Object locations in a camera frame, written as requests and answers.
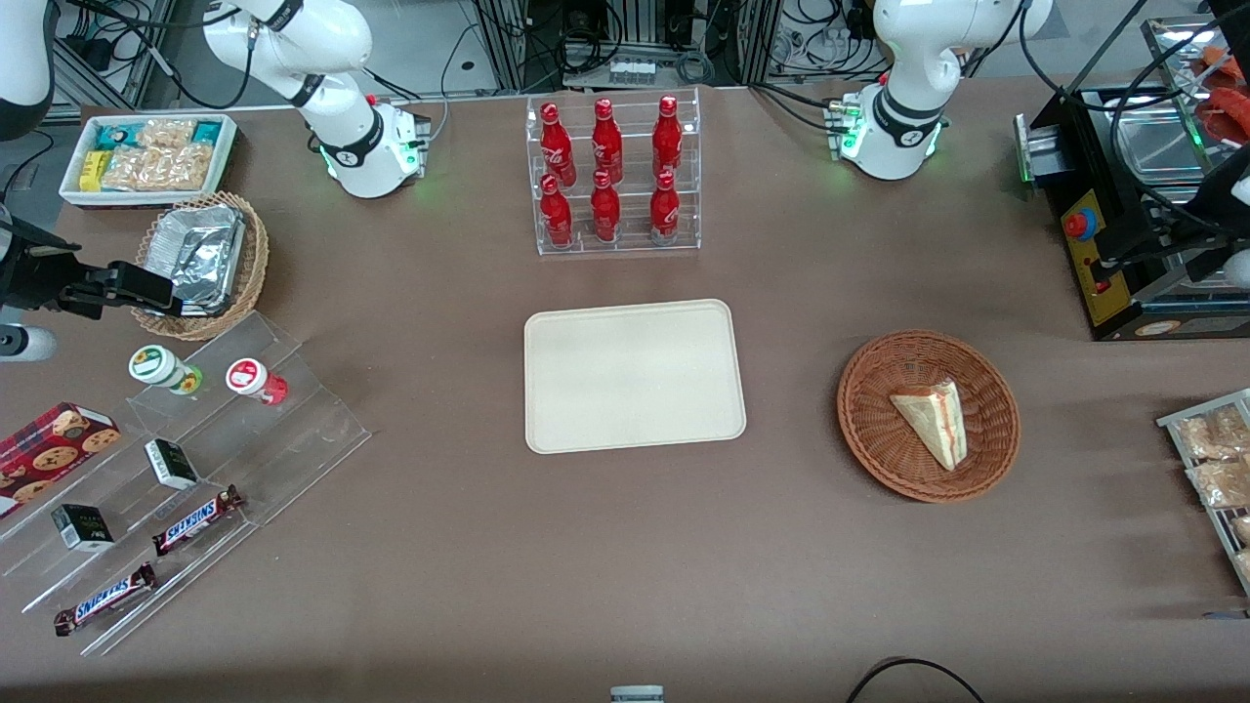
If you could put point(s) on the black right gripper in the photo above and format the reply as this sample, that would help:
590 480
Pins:
41 276

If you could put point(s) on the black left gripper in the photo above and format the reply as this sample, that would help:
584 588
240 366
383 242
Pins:
1213 198

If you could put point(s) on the triangular sandwich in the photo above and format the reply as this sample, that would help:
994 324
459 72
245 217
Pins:
936 420

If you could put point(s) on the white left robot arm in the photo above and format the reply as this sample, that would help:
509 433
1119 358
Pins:
903 59

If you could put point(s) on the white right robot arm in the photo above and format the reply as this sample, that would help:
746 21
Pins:
322 39

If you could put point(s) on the aluminium foil tray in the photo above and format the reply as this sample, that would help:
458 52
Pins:
200 254

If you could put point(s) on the light wicker basket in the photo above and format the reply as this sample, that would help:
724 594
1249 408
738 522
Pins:
256 254

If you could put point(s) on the round brown wicker basket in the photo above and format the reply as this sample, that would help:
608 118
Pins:
879 430

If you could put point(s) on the beige plastic tray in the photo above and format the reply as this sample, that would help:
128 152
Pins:
635 376

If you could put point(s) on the steel warmer pan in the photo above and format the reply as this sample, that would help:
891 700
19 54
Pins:
1187 275
1157 146

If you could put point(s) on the green lidded cup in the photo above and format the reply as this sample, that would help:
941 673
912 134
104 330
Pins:
156 366

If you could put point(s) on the black food warmer machine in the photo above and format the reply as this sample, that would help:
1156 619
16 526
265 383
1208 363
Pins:
1084 156

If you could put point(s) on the red lidded cup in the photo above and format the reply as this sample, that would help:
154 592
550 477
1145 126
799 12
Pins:
249 378

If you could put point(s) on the large clear cracker bag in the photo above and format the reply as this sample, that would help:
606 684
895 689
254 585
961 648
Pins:
156 168

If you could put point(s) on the yellow snack packet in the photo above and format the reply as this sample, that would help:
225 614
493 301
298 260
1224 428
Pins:
92 171

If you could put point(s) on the white snack bin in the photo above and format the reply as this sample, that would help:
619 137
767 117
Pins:
220 161

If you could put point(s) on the red sausage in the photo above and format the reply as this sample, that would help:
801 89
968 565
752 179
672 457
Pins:
1226 59
1226 112

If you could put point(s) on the small clear cracker bag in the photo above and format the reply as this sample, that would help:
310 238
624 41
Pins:
166 133

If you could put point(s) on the teal snack packet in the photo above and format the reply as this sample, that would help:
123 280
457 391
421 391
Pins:
113 137

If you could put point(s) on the small black box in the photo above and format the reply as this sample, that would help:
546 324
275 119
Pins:
172 465
83 528

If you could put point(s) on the red cookie box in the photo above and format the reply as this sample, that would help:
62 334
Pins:
49 454

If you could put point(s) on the clear snack bag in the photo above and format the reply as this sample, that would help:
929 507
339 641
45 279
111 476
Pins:
1221 483
1216 434

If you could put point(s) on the clear acrylic stepped display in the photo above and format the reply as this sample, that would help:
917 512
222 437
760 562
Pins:
303 430

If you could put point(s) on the snickers chocolate bar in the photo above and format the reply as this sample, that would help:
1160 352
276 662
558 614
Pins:
105 599
195 520

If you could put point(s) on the red cola bottle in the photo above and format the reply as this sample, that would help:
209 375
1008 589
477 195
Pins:
557 146
667 142
605 213
556 217
606 144
664 211

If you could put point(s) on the clear acrylic bottle rack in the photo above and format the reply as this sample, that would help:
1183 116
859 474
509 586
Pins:
630 244

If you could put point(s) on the white power strip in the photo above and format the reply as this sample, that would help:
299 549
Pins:
632 71

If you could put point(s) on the small grey device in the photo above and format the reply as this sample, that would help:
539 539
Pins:
637 694

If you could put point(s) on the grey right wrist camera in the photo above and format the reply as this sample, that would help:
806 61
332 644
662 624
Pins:
27 344

